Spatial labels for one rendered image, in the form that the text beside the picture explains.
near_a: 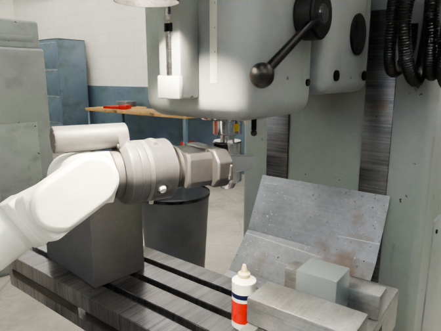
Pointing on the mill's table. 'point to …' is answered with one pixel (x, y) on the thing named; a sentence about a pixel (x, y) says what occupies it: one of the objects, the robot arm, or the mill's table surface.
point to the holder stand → (103, 244)
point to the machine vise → (357, 300)
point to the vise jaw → (300, 311)
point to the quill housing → (237, 62)
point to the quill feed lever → (302, 25)
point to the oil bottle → (239, 302)
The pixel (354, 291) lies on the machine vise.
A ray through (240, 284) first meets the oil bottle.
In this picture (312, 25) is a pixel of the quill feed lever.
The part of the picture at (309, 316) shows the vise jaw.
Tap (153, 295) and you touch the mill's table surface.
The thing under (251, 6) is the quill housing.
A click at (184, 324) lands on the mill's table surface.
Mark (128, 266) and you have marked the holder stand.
